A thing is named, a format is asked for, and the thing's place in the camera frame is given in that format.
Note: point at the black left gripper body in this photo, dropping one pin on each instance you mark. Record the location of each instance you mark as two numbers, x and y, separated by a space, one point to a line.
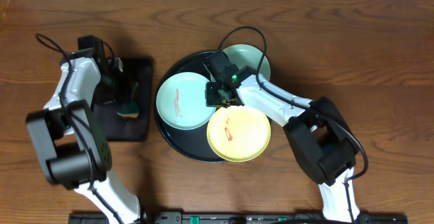
119 90

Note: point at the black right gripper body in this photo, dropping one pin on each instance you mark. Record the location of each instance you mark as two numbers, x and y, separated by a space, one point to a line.
211 97

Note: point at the green plate with red smear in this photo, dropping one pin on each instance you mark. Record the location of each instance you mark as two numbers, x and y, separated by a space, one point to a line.
181 101

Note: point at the yellow plate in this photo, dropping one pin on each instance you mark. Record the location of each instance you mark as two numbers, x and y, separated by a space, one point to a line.
238 133

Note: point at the green yellow sponge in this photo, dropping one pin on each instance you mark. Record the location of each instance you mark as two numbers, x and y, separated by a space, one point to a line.
130 108

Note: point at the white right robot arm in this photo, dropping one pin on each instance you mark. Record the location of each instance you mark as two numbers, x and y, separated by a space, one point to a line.
322 143

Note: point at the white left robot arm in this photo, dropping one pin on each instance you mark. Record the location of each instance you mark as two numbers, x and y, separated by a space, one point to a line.
71 147

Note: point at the round black tray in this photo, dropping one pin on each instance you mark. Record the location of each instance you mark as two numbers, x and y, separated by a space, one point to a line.
189 143

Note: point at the black rectangular mat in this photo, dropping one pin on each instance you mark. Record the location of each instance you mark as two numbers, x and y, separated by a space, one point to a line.
117 128

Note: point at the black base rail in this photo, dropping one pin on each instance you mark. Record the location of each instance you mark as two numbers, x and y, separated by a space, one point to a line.
179 218

